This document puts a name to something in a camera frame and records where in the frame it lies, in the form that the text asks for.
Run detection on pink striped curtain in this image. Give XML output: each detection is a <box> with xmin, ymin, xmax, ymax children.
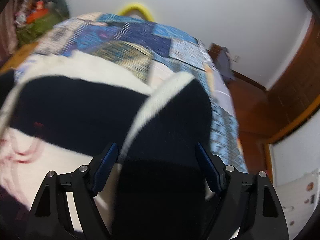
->
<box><xmin>1</xmin><ymin>0</ymin><xmax>21</xmax><ymax>61</ymax></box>

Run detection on white cabinet with stickers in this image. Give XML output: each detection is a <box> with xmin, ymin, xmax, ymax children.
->
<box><xmin>269</xmin><ymin>112</ymin><xmax>320</xmax><ymax>239</ymax></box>

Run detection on yellow hoop behind bed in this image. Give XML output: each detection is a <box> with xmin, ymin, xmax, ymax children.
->
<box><xmin>118</xmin><ymin>3</ymin><xmax>155</xmax><ymax>22</ymax></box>

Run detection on brown wooden door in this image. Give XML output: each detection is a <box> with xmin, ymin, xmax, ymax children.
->
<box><xmin>207</xmin><ymin>15</ymin><xmax>320</xmax><ymax>176</ymax></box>

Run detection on orange box on bag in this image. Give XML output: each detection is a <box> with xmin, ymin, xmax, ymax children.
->
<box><xmin>26</xmin><ymin>0</ymin><xmax>49</xmax><ymax>24</ymax></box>

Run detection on black and white striped sweater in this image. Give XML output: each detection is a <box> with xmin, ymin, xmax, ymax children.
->
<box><xmin>1</xmin><ymin>51</ymin><xmax>212</xmax><ymax>239</ymax></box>

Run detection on green patterned storage bag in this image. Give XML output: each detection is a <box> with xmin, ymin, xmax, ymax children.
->
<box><xmin>16</xmin><ymin>13</ymin><xmax>66</xmax><ymax>47</ymax></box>

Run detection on dark cloth on door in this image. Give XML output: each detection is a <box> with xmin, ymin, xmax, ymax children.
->
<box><xmin>215</xmin><ymin>47</ymin><xmax>235</xmax><ymax>83</ymax></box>

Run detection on blue patchwork bed sheet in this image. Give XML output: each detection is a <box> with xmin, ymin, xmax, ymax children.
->
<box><xmin>14</xmin><ymin>12</ymin><xmax>247</xmax><ymax>172</ymax></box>

